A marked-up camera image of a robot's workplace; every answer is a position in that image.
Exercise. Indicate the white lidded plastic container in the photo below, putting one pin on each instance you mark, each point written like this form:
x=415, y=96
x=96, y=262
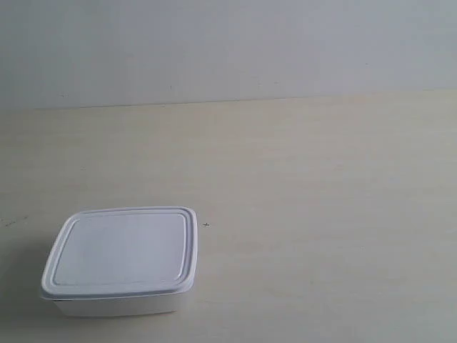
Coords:
x=122, y=262

